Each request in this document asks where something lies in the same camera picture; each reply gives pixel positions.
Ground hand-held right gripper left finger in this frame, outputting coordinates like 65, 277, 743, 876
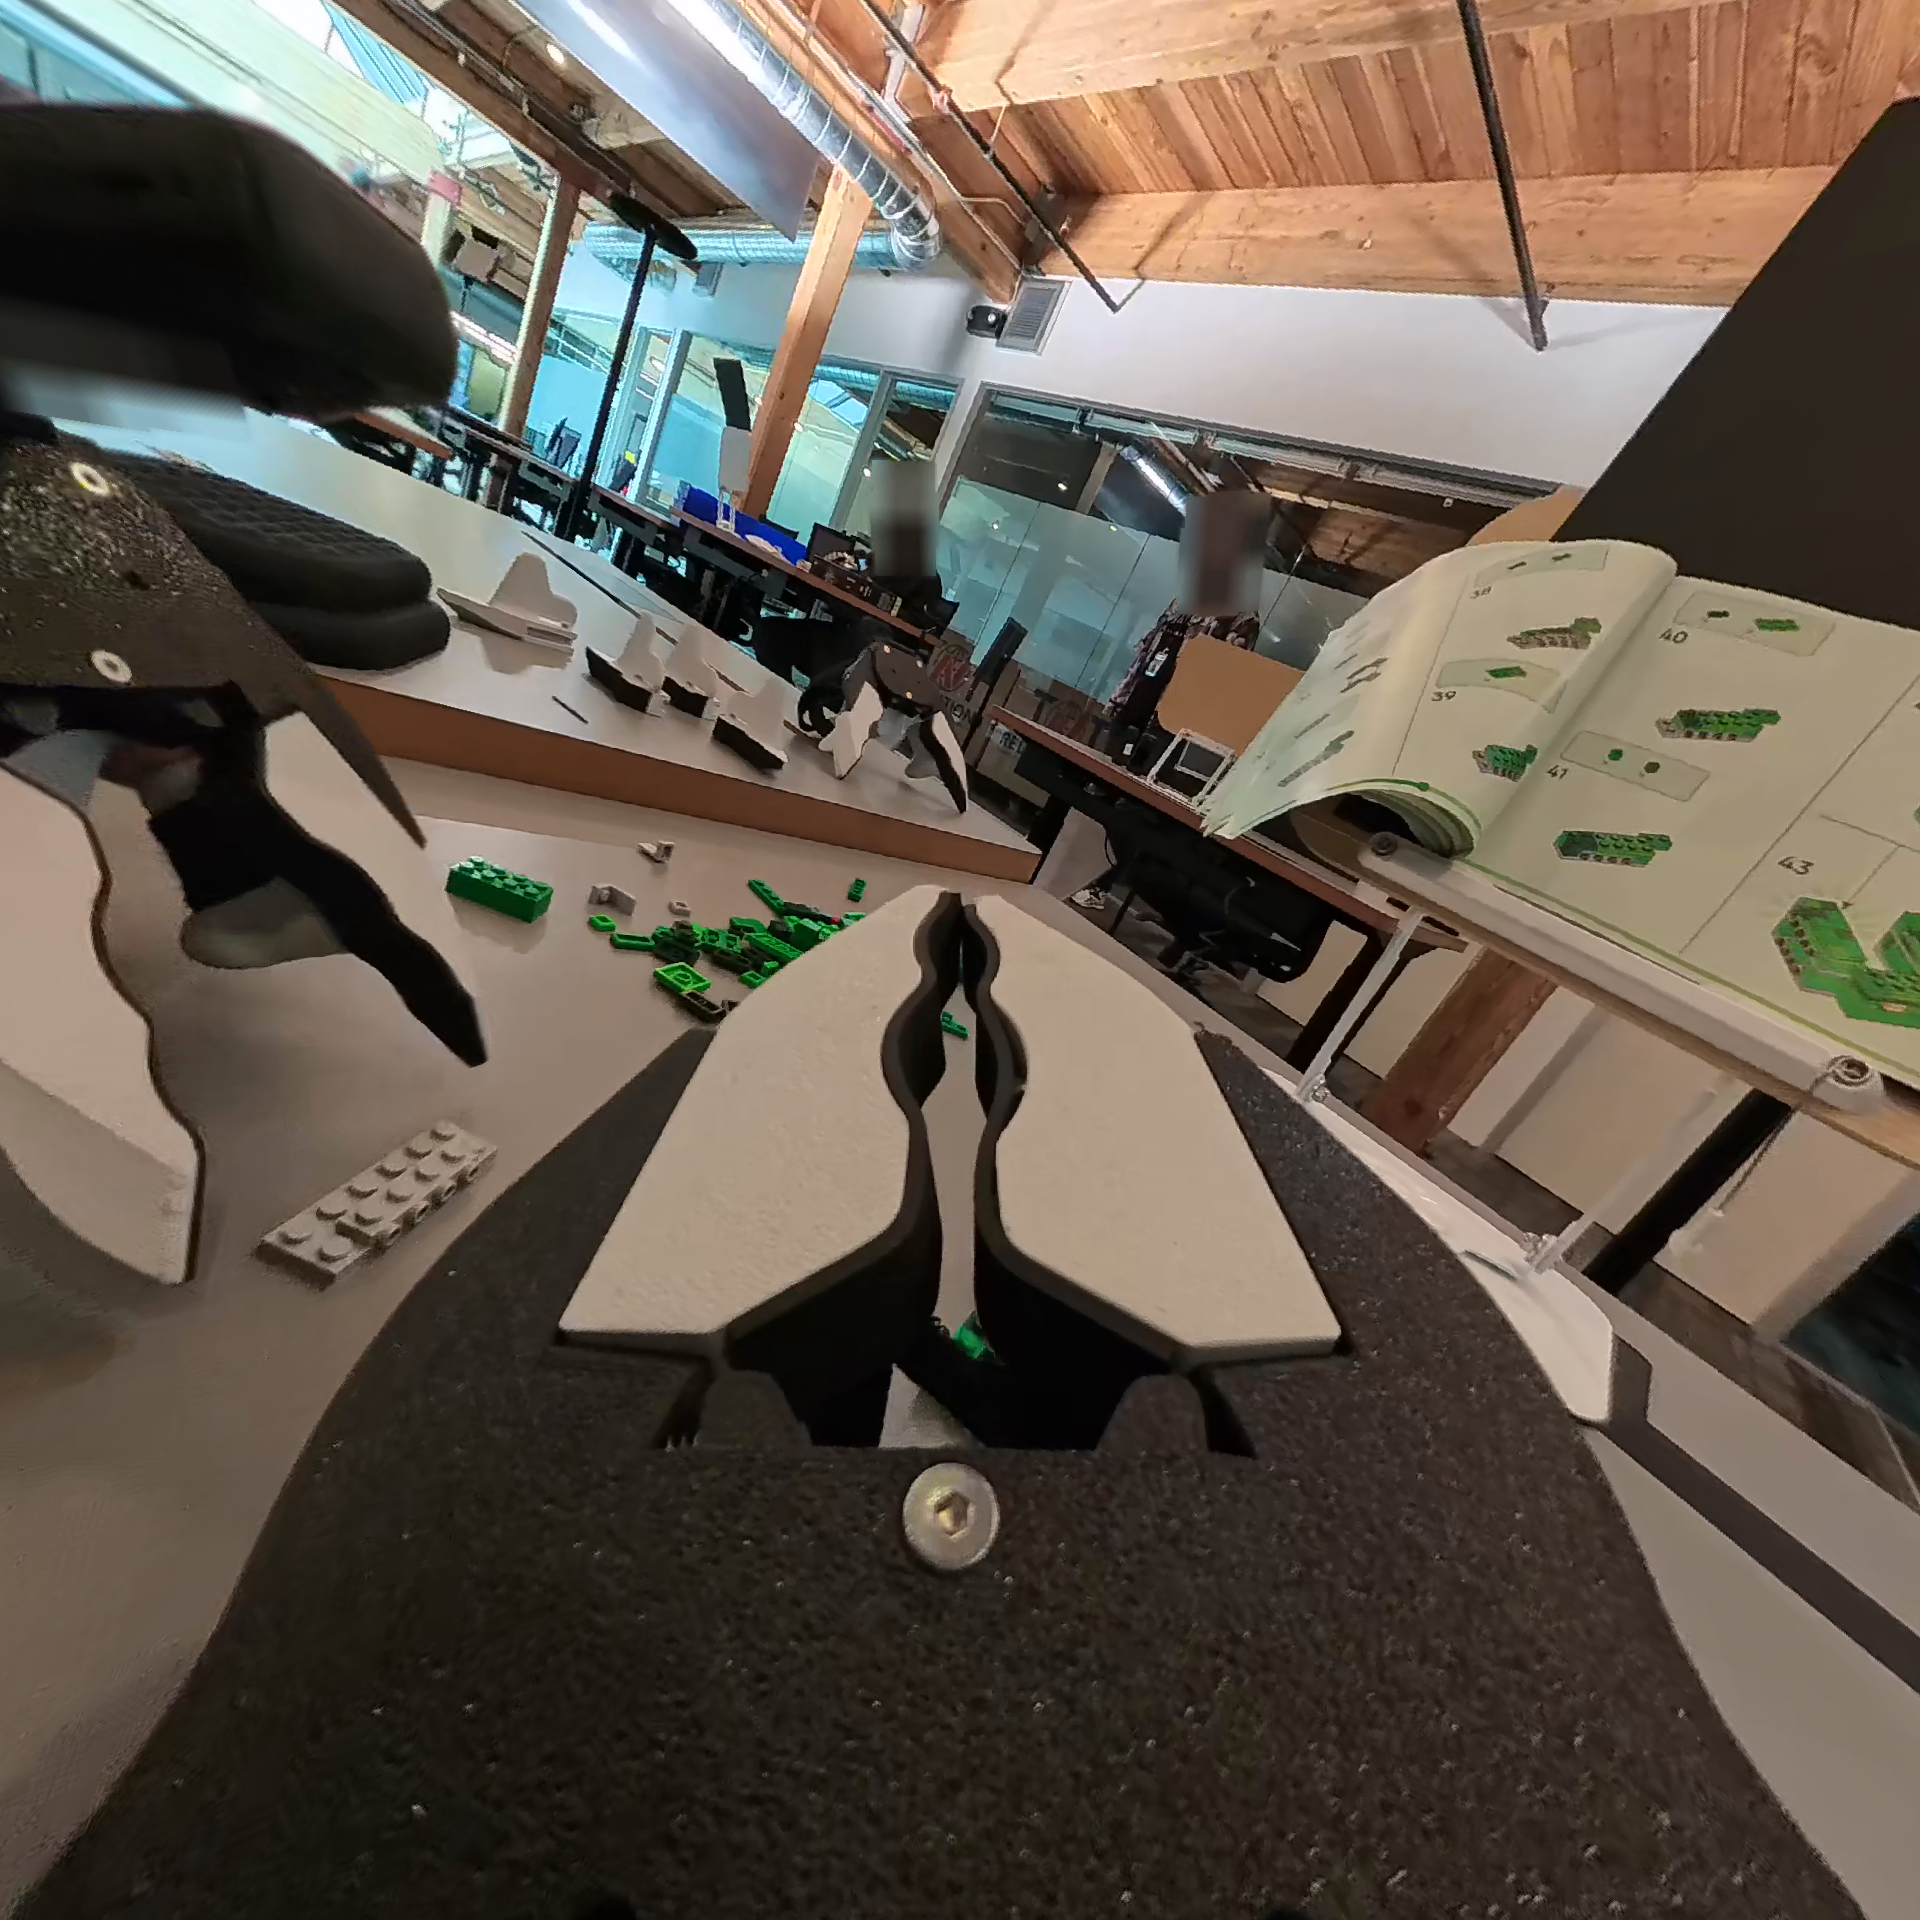
557, 885, 969, 1450

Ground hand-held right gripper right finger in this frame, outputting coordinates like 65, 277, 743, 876
961, 896, 1345, 1451

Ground spare grey finger plate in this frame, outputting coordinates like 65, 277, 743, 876
660, 622, 738, 720
436, 552, 580, 651
712, 681, 795, 778
584, 612, 668, 714

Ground spare gripper on table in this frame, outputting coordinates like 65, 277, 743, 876
801, 642, 976, 817

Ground white book stand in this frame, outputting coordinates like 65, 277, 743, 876
1293, 830, 1920, 1430

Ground black ceiling pipe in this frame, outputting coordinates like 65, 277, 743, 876
1451, 0, 1553, 356

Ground black tape stripe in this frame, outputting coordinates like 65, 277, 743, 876
1607, 1347, 1920, 1654

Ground grey toy brick plate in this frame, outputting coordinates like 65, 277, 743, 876
258, 1122, 498, 1290

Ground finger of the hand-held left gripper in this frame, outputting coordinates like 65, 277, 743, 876
147, 678, 491, 1070
0, 755, 207, 1290

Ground black padded wrist rest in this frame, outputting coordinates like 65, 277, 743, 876
87, 450, 441, 619
281, 593, 452, 673

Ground cardboard box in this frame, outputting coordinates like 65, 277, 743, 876
1161, 651, 1307, 753

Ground black office chair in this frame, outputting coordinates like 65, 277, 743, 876
1114, 837, 1335, 988

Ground black panel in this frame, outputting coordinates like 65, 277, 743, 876
1553, 104, 1920, 636

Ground silver ceiling duct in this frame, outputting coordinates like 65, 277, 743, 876
701, 0, 945, 266

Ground wooden top office table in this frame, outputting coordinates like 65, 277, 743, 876
987, 701, 1471, 1056

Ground grey desk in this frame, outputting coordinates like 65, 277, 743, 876
0, 750, 1920, 1920

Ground pile of green toy pieces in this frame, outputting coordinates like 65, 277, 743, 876
593, 876, 972, 1041

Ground open building instruction booklet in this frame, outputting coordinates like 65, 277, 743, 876
1201, 540, 1920, 1090

